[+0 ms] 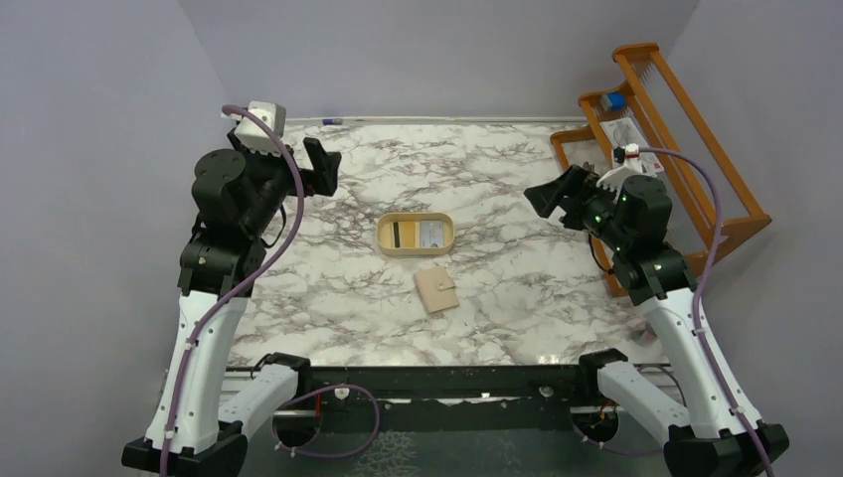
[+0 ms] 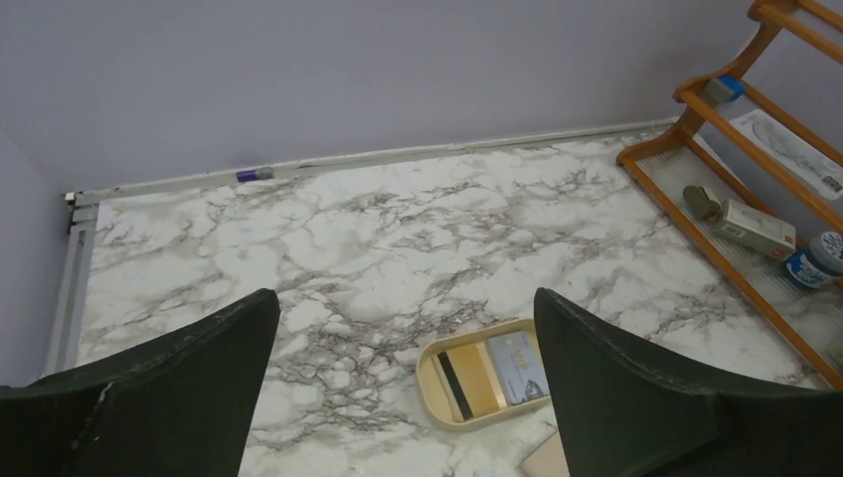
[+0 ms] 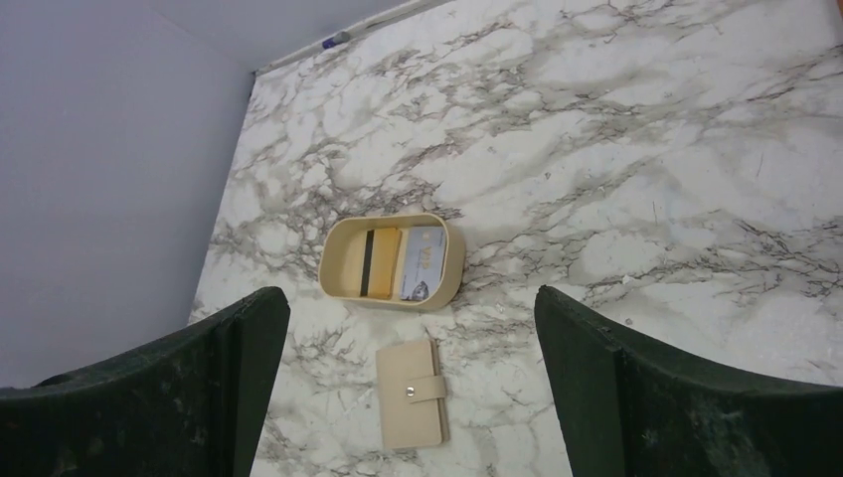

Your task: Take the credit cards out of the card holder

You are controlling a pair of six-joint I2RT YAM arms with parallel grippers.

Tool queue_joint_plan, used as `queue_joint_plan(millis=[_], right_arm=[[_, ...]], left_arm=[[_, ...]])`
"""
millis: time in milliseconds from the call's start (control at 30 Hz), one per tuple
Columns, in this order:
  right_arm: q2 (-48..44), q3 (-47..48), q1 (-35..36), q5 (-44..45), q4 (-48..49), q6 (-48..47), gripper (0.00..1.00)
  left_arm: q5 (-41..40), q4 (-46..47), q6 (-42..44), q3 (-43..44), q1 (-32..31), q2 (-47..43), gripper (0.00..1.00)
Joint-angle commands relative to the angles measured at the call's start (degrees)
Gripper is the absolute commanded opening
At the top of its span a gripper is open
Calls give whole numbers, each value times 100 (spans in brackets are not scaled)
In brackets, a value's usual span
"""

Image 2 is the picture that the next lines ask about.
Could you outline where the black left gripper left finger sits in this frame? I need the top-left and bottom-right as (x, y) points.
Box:
(1, 289), (279, 476)

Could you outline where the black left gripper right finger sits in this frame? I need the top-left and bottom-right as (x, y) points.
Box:
(534, 288), (842, 476)

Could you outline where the tan leather card holder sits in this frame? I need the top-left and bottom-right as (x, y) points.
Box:
(519, 432), (571, 477)

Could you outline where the orange wooden rack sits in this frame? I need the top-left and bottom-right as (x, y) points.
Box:
(617, 1), (842, 389)

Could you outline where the grey blue credit card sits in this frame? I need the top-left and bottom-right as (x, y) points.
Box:
(486, 331), (549, 405)

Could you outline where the gold card with black stripe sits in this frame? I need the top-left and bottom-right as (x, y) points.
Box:
(433, 342), (508, 423)

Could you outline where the beige oval tray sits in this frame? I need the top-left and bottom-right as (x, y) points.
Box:
(416, 318), (550, 432)

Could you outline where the grey olive small object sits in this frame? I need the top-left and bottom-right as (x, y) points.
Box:
(682, 185), (722, 222)

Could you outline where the small white red box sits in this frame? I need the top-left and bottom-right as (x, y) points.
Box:
(714, 199), (796, 260)

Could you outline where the blue white round jar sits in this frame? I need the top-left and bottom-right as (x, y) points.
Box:
(783, 232), (842, 289)

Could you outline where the white printed packet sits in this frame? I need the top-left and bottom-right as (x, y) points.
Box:
(730, 109), (842, 201)

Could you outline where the blue grey eraser block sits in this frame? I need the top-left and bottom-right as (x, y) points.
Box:
(702, 75), (746, 104)

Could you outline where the purple marker on rail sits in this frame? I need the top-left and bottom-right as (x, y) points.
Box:
(236, 167), (273, 183)

